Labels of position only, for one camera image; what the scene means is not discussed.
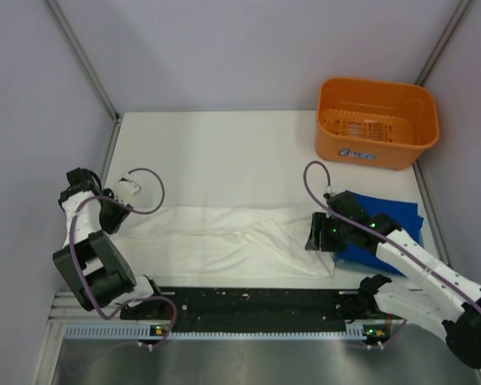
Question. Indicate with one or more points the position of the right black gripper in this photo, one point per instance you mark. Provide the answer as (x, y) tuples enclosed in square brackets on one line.
[(318, 238)]

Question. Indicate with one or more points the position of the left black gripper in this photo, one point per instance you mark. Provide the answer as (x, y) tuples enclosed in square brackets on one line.
[(112, 224)]

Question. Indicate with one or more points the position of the white floral t shirt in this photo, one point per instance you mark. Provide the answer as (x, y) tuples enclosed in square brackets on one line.
[(211, 242)]

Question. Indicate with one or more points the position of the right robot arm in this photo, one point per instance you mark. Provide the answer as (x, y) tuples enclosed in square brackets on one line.
[(443, 302)]

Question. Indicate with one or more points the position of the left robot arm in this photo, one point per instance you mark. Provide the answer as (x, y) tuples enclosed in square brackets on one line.
[(93, 268)]

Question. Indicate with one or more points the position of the orange plastic basket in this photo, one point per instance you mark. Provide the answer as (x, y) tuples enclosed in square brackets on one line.
[(374, 123)]

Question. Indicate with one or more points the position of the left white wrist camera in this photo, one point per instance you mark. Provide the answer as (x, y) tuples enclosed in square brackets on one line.
[(125, 189)]

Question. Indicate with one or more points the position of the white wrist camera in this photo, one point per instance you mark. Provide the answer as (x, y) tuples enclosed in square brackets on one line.
[(329, 192), (125, 189)]

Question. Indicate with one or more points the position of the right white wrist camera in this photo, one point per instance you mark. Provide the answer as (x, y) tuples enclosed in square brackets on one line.
[(329, 192)]

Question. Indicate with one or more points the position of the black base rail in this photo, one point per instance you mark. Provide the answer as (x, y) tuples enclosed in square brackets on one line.
[(241, 310)]

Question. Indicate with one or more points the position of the left aluminium corner post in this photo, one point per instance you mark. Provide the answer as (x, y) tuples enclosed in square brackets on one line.
[(81, 57)]

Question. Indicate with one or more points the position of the aluminium corner post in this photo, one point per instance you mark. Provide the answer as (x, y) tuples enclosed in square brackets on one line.
[(81, 57), (462, 10)]

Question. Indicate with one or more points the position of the right aluminium corner post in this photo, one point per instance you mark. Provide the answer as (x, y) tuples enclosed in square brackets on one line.
[(462, 10)]

